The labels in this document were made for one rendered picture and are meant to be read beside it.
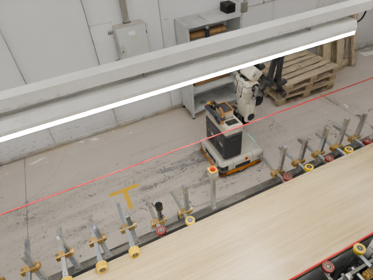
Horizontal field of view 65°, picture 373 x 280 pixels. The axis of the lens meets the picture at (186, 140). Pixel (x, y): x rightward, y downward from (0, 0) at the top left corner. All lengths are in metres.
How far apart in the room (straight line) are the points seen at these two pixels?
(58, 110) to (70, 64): 3.21
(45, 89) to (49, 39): 3.10
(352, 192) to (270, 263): 1.01
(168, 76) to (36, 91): 0.52
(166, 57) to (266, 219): 1.68
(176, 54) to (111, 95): 0.32
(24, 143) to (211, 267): 3.58
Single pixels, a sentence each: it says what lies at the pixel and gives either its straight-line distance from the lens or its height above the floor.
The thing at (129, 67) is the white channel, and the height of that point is 2.45.
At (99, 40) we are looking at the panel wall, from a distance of 4.38.
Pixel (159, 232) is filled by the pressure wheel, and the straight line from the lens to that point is 2.47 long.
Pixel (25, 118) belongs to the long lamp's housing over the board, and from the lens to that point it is 1.27.
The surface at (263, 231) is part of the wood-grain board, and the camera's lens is 2.48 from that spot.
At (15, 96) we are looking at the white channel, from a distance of 1.24.
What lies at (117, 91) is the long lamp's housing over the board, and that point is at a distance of 1.26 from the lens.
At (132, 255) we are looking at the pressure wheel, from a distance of 2.37.
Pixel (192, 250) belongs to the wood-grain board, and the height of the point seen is 0.90.
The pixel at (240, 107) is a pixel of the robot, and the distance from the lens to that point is 3.80.
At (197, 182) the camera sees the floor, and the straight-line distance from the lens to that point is 3.94.
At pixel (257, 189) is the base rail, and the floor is 0.70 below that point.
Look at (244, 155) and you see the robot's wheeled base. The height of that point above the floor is 0.28.
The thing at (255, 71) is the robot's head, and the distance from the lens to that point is 3.47.
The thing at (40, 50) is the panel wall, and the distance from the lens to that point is 4.35.
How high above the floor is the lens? 2.99
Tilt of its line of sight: 41 degrees down
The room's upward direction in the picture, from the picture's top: 6 degrees counter-clockwise
